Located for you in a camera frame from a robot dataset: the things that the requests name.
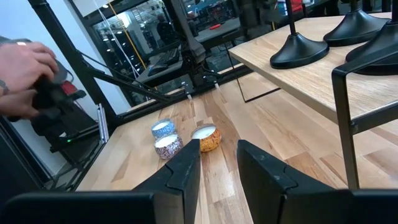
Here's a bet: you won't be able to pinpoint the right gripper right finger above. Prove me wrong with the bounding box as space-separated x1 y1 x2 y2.
236 139 336 224

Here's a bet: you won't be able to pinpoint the yellow cable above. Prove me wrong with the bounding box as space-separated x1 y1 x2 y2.
107 2 147 71

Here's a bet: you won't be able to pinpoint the orange patterned candle tin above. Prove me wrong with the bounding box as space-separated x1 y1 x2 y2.
190 123 222 153

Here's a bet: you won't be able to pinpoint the person's hand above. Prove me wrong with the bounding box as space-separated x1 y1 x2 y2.
0 42 60 94
0 89 40 119

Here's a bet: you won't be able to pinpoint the wooden shelf with black legs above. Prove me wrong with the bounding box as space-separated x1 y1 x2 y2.
223 12 398 190

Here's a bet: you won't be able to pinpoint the silver aluminium bracket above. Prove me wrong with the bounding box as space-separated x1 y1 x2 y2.
96 103 110 144

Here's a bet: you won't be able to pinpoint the grey desk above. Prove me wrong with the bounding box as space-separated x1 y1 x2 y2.
136 17 242 85

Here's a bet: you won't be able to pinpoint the red plastic part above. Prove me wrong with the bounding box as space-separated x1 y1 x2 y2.
60 81 78 96

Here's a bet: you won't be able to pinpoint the black keyboard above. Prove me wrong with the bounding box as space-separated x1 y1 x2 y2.
155 47 182 68

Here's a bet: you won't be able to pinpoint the person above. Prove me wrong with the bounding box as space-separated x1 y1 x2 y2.
156 14 175 44

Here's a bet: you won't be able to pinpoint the blue white patterned candle tin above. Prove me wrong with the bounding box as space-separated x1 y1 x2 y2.
151 118 177 140

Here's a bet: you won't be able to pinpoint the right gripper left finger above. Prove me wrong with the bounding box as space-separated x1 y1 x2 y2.
133 139 201 224

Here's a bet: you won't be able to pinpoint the brown white patterned candle tin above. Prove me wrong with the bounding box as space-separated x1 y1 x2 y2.
154 133 184 161

